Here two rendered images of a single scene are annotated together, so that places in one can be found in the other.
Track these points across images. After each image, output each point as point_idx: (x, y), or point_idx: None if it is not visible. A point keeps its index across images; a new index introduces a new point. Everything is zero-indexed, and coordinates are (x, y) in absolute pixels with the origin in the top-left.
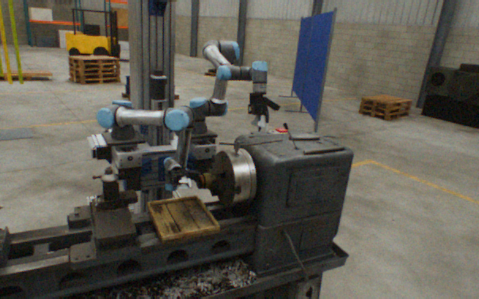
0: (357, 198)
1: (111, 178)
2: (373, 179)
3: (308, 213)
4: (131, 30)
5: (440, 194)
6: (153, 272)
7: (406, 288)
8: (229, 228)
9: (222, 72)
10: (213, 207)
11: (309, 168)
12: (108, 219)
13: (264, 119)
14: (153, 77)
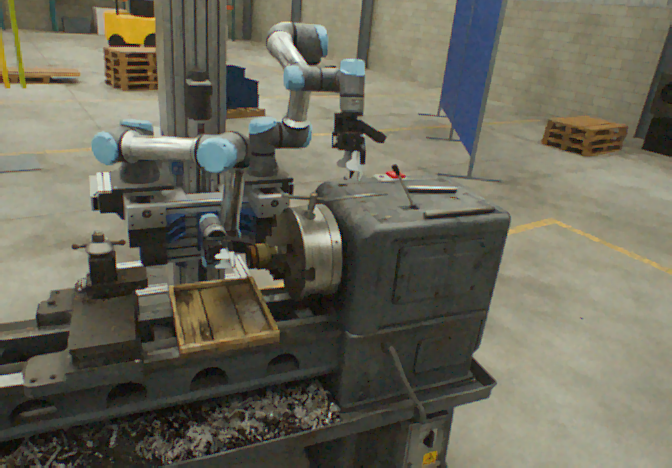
0: (527, 280)
1: (101, 248)
2: (555, 251)
3: (430, 313)
4: (156, 5)
5: (662, 279)
6: (169, 402)
7: (594, 432)
8: (295, 334)
9: (288, 77)
10: (276, 297)
11: (433, 242)
12: (94, 315)
13: (357, 158)
14: (190, 83)
